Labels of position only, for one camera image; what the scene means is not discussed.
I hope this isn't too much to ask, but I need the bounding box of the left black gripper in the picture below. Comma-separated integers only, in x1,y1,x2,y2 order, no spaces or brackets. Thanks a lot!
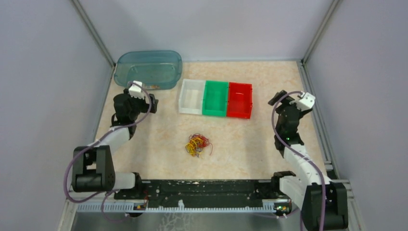
123,89,158,119

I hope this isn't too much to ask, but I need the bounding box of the coloured wire bundle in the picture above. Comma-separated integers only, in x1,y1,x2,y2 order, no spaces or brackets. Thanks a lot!
185,133,214,158

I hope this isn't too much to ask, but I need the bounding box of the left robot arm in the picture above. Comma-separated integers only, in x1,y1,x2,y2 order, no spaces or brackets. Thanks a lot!
71,93,159,199

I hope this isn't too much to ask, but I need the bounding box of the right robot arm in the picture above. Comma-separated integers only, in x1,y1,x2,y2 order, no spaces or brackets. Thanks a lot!
268,90,349,231

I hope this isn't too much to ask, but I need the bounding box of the blue transparent plastic tub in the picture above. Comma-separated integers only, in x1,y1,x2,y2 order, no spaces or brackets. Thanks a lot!
114,51,183,90

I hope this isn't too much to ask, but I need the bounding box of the red plastic bin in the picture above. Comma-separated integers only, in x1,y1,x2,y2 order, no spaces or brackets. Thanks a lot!
226,82,253,119

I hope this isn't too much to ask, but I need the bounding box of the white plastic bin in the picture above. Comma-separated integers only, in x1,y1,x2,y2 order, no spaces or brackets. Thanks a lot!
178,79,206,115

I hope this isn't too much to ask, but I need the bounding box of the green plastic bin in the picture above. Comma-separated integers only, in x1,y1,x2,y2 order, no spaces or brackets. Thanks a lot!
202,80,229,117

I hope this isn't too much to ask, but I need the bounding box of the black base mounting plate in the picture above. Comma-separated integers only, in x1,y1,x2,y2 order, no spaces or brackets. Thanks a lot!
114,180,291,209

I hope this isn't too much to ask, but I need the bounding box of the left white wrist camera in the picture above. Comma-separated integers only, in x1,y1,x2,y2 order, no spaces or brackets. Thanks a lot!
128,81,145,99

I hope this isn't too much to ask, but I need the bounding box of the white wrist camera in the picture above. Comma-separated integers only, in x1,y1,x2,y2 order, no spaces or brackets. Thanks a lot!
128,81,145,99
290,92,316,112

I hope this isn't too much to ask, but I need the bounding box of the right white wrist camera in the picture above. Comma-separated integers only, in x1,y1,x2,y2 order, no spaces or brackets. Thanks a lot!
290,92,316,112

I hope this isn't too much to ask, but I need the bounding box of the white slotted cable duct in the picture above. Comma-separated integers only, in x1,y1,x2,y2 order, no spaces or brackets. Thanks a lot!
76,202,276,213

